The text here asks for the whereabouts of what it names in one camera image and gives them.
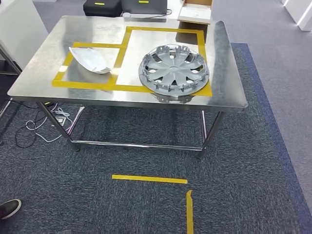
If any silver plastic wheel hubcap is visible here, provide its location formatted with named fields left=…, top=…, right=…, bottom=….
left=138, top=44, right=210, bottom=98

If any white curved body part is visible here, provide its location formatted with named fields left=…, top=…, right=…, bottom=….
left=69, top=46, right=112, bottom=75

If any stainless steel workbench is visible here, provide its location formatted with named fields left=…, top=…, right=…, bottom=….
left=7, top=15, right=249, bottom=159

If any short yellow tape strip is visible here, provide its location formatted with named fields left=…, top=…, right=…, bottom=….
left=112, top=174, right=188, bottom=185

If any yellow tape angle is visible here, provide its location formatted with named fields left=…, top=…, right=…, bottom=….
left=186, top=190, right=195, bottom=234

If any grey laptop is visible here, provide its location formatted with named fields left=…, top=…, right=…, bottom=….
left=121, top=0, right=168, bottom=15

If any open cardboard box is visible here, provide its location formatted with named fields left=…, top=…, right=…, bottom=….
left=178, top=0, right=213, bottom=25

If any black equipment case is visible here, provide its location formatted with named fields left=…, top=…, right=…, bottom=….
left=83, top=0, right=122, bottom=18

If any white cabinet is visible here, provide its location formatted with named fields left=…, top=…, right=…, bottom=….
left=0, top=0, right=48, bottom=71

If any person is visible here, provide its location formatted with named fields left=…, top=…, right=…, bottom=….
left=0, top=199, right=23, bottom=221

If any white lit plinth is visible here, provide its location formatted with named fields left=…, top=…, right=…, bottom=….
left=283, top=0, right=312, bottom=32

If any thin black desk cable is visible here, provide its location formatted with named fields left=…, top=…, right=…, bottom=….
left=131, top=9, right=172, bottom=20

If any white tangled cable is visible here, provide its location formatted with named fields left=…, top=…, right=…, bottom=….
left=26, top=102, right=73, bottom=143

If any black tangled cable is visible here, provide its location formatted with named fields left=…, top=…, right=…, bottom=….
left=14, top=100, right=60, bottom=149

